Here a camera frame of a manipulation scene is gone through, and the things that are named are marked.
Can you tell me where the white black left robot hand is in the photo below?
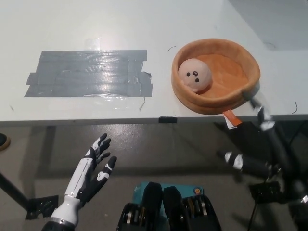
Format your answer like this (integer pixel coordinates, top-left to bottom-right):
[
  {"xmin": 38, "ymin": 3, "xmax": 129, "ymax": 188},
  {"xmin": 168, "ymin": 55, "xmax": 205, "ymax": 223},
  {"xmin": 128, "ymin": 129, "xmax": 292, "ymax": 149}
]
[{"xmin": 51, "ymin": 133, "xmax": 118, "ymax": 221}]

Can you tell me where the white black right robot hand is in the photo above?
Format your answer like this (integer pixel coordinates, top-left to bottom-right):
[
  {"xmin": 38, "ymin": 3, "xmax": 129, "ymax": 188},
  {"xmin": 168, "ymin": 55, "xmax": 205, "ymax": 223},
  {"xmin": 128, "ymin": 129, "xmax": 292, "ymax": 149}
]
[{"xmin": 218, "ymin": 91, "xmax": 308, "ymax": 207}]

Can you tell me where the beige plush dumpling with face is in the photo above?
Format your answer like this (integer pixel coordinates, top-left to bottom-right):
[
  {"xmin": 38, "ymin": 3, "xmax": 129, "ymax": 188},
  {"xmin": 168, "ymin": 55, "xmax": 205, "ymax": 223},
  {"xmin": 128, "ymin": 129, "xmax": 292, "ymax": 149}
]
[{"xmin": 177, "ymin": 58, "xmax": 212, "ymax": 93}]

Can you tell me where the black teal robot body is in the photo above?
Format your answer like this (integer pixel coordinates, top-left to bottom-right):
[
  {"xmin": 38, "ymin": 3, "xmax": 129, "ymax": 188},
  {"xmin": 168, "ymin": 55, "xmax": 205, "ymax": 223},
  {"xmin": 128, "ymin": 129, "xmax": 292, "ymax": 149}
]
[{"xmin": 116, "ymin": 181, "xmax": 222, "ymax": 231}]

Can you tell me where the orange white fabric tag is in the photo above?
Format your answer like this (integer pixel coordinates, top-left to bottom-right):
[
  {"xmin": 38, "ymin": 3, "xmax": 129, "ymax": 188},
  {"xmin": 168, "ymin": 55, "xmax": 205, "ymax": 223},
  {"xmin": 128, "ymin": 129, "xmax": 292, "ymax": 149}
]
[{"xmin": 223, "ymin": 110, "xmax": 242, "ymax": 131}]

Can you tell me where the orange plush steamer basket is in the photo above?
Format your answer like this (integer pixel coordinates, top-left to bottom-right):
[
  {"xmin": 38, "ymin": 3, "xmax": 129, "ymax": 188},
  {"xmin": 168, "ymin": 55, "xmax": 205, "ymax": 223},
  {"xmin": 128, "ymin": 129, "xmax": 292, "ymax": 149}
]
[{"xmin": 171, "ymin": 38, "xmax": 261, "ymax": 115}]

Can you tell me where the black shoe tan sole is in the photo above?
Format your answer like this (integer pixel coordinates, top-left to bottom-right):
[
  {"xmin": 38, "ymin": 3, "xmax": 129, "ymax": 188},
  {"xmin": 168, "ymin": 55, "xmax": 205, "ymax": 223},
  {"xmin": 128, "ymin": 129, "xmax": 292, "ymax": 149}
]
[{"xmin": 0, "ymin": 131, "xmax": 11, "ymax": 152}]

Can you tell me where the small black tape piece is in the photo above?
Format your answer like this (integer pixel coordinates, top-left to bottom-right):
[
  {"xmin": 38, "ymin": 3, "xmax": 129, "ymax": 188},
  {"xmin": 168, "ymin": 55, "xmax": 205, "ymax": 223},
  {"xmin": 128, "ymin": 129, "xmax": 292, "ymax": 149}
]
[{"xmin": 158, "ymin": 115, "xmax": 178, "ymax": 124}]

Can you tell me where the thin black cable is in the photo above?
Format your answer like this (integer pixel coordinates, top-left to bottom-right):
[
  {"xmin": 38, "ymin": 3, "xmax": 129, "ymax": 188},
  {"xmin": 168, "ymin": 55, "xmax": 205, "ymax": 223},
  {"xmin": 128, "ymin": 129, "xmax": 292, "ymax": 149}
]
[{"xmin": 249, "ymin": 178, "xmax": 268, "ymax": 231}]

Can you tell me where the grey duct tape patch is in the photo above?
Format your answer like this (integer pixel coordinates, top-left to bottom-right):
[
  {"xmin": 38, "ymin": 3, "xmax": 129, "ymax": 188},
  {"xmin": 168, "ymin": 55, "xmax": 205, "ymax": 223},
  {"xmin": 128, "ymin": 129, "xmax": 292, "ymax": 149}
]
[{"xmin": 23, "ymin": 50, "xmax": 154, "ymax": 98}]

